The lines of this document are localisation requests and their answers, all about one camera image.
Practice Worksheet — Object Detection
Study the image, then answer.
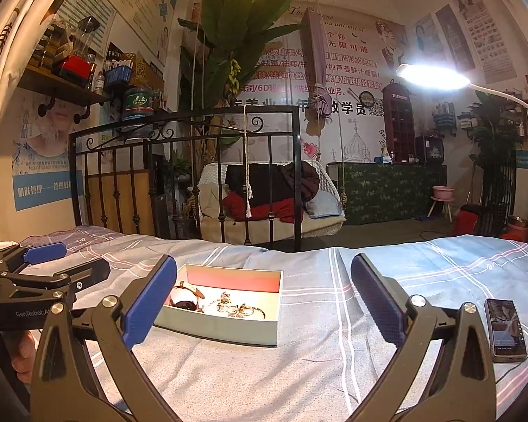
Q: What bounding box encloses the ornate gold ring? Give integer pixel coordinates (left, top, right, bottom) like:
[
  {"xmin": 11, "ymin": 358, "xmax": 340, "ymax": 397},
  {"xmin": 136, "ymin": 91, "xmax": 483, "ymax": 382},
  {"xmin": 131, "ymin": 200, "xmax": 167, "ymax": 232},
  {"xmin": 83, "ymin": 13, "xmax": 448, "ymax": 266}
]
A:
[{"xmin": 210, "ymin": 291, "xmax": 235, "ymax": 313}]

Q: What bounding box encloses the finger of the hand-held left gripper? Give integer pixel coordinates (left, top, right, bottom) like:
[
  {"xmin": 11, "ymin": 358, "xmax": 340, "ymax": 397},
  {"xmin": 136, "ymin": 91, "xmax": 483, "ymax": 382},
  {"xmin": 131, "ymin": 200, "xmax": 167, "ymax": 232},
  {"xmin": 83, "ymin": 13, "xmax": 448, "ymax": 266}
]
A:
[
  {"xmin": 0, "ymin": 258, "xmax": 112, "ymax": 302},
  {"xmin": 0, "ymin": 243, "xmax": 68, "ymax": 280}
]

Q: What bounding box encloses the person's left hand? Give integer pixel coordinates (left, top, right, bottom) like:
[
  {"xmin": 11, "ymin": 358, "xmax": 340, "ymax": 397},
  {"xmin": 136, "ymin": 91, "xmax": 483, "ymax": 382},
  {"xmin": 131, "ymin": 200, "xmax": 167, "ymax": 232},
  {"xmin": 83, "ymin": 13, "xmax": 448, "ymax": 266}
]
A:
[{"xmin": 0, "ymin": 332, "xmax": 38, "ymax": 383}]

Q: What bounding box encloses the beauty wall poster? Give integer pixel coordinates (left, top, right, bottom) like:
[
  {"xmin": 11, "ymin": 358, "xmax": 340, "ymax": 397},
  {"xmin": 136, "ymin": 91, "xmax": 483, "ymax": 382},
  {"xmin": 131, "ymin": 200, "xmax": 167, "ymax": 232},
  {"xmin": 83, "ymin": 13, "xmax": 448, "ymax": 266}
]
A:
[{"xmin": 455, "ymin": 0, "xmax": 517, "ymax": 84}]

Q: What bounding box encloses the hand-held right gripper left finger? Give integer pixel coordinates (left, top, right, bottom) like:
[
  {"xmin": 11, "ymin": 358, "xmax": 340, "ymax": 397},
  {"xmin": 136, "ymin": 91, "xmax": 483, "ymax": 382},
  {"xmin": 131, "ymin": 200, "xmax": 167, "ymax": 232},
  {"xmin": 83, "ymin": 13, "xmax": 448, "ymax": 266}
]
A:
[{"xmin": 30, "ymin": 255, "xmax": 179, "ymax": 422}]

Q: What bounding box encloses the small black cabinet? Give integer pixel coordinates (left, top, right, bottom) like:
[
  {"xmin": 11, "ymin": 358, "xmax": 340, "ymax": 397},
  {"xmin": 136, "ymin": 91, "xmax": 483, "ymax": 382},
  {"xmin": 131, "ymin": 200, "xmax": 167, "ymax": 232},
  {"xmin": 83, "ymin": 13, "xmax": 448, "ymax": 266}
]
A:
[{"xmin": 416, "ymin": 135, "xmax": 445, "ymax": 165}]

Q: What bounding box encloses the green patterned counter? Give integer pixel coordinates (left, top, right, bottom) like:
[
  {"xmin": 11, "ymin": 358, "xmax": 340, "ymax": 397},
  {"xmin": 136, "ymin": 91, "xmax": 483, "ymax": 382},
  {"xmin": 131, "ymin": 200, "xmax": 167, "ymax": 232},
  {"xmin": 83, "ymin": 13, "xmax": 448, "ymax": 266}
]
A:
[{"xmin": 326, "ymin": 162, "xmax": 447, "ymax": 226}]

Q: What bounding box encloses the black cloth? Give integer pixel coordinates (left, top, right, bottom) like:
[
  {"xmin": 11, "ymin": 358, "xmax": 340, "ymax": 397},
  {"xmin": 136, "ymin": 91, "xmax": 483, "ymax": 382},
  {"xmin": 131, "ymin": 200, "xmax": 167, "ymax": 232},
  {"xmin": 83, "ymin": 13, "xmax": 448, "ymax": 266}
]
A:
[{"xmin": 225, "ymin": 161, "xmax": 321, "ymax": 208}]

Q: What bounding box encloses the white gooseneck lamp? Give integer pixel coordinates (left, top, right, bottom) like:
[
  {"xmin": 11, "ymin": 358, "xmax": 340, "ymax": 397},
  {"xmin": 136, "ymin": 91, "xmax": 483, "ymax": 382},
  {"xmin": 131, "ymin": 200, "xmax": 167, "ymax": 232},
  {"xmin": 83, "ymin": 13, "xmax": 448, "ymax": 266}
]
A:
[{"xmin": 396, "ymin": 62, "xmax": 528, "ymax": 247}]

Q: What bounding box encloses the pink stool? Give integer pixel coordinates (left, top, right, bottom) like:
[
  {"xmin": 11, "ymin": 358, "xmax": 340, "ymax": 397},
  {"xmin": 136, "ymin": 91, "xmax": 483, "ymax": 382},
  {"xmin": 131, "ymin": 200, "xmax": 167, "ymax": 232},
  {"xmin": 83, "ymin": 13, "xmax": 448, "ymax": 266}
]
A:
[{"xmin": 428, "ymin": 186, "xmax": 455, "ymax": 219}]

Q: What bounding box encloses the red cloth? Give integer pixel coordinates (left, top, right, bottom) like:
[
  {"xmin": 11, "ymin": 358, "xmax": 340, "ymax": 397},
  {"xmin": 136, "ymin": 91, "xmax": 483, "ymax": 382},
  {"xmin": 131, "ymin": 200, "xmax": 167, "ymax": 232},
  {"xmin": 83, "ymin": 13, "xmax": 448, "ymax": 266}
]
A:
[{"xmin": 222, "ymin": 193, "xmax": 304, "ymax": 224}]

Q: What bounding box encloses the watch with beige leather strap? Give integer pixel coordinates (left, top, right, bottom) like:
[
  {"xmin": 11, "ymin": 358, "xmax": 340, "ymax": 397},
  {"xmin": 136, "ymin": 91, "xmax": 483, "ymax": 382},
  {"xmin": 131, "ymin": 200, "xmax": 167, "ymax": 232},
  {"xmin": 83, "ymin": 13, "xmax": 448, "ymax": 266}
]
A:
[{"xmin": 171, "ymin": 280, "xmax": 207, "ymax": 313}]

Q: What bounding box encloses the red stool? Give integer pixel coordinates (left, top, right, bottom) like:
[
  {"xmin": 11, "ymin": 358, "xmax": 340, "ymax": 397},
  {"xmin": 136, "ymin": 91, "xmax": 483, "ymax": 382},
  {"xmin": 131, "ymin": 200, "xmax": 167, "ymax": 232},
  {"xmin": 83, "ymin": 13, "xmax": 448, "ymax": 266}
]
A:
[{"xmin": 451, "ymin": 204, "xmax": 482, "ymax": 236}]

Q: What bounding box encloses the wooden wall shelf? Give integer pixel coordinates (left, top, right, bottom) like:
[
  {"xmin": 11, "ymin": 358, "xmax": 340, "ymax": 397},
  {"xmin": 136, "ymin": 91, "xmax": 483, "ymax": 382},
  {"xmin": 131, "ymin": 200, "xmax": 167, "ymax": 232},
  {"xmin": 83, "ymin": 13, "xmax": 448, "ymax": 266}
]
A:
[{"xmin": 17, "ymin": 64, "xmax": 111, "ymax": 119}]

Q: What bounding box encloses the pale green box pink inside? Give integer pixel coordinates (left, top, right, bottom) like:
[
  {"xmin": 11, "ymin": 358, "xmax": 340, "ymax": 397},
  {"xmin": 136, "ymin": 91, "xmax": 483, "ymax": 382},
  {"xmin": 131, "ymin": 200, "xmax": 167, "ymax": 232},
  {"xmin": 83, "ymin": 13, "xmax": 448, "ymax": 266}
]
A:
[{"xmin": 153, "ymin": 264, "xmax": 283, "ymax": 347}]

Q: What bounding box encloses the white wicker hanging chair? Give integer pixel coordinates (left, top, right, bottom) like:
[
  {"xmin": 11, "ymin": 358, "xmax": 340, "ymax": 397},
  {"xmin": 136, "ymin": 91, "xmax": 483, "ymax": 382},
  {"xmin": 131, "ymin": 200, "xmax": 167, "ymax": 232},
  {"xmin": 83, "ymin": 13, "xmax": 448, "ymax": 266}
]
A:
[{"xmin": 198, "ymin": 160, "xmax": 347, "ymax": 243}]

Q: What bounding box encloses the green water jug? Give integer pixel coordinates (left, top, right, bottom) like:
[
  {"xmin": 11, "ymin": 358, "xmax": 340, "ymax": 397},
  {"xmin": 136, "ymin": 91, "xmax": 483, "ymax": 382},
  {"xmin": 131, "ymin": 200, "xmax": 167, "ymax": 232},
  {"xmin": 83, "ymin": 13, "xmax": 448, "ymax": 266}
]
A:
[{"xmin": 121, "ymin": 87, "xmax": 156, "ymax": 121}]

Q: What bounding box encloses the black metal bed frame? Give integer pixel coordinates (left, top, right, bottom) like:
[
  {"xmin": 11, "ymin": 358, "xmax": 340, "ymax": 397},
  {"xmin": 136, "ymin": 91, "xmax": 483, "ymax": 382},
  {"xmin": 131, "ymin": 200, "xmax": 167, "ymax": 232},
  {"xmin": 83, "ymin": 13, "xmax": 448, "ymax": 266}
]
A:
[{"xmin": 68, "ymin": 109, "xmax": 303, "ymax": 252}]

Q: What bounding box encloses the white tassel rope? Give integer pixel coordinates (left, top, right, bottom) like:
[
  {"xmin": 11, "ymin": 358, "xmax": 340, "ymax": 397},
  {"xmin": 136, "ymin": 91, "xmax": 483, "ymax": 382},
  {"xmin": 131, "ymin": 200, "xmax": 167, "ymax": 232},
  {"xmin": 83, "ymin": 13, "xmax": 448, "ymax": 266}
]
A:
[{"xmin": 243, "ymin": 103, "xmax": 252, "ymax": 218}]

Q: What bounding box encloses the grey pillow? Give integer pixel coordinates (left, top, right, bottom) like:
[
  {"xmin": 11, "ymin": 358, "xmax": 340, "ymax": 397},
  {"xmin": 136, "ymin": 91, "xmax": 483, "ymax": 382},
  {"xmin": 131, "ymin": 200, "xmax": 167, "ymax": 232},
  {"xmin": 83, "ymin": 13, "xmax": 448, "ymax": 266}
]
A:
[{"xmin": 306, "ymin": 192, "xmax": 341, "ymax": 219}]

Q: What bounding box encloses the tall potted plant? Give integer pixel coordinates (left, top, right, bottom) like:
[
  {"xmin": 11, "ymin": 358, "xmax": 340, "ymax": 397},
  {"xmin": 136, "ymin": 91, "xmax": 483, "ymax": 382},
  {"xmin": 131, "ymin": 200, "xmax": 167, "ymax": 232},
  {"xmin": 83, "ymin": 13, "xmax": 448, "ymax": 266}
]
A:
[{"xmin": 466, "ymin": 92, "xmax": 528, "ymax": 238}]

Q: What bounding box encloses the blue and white wall poster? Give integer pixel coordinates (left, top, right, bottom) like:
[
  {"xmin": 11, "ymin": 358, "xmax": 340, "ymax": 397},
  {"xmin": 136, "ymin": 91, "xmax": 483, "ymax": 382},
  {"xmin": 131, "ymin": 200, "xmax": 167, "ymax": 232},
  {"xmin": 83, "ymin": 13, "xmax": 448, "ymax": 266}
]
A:
[{"xmin": 12, "ymin": 88, "xmax": 86, "ymax": 212}]

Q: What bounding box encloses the red phone booth cabinet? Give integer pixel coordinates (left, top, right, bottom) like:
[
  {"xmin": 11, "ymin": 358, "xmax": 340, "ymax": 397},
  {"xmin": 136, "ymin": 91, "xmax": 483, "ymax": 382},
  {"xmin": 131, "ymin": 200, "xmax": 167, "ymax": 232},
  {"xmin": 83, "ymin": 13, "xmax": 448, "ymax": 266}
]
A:
[{"xmin": 382, "ymin": 80, "xmax": 421, "ymax": 163}]

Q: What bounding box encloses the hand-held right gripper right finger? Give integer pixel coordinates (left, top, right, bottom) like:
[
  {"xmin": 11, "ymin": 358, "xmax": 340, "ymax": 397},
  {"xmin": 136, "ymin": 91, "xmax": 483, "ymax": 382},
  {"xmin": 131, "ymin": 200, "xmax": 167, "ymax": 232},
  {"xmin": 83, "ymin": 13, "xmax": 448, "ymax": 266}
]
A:
[{"xmin": 351, "ymin": 252, "xmax": 498, "ymax": 422}]

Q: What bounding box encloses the printed wall mural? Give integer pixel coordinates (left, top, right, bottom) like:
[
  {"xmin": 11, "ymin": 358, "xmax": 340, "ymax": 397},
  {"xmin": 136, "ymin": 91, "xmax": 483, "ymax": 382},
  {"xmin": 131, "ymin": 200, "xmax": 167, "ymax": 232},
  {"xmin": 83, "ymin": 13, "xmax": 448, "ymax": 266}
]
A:
[{"xmin": 229, "ymin": 4, "xmax": 410, "ymax": 163}]

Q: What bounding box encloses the folded purple parasol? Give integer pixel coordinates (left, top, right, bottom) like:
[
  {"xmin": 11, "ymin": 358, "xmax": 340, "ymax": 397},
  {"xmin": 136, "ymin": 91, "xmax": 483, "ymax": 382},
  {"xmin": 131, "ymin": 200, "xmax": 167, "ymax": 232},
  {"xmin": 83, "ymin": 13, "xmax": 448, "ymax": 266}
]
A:
[{"xmin": 300, "ymin": 6, "xmax": 335, "ymax": 115}]

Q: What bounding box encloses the blender with red base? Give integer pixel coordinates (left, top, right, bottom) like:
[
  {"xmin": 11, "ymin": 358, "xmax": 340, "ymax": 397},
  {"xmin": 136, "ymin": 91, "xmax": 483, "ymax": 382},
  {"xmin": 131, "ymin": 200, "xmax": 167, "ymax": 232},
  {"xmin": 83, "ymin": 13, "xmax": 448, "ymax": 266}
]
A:
[{"xmin": 55, "ymin": 15, "xmax": 100, "ymax": 84}]

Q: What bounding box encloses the black smartphone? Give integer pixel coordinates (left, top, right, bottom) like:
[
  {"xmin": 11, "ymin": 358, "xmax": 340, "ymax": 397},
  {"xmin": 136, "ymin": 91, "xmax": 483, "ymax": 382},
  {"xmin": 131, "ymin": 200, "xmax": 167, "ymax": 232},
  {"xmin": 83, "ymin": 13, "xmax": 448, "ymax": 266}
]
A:
[{"xmin": 485, "ymin": 298, "xmax": 528, "ymax": 363}]

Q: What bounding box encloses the blue basket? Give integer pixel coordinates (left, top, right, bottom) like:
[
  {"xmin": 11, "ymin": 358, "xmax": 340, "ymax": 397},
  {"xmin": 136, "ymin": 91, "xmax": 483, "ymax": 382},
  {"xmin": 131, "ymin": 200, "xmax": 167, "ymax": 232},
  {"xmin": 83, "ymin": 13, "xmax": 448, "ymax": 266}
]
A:
[{"xmin": 103, "ymin": 59, "xmax": 135, "ymax": 86}]

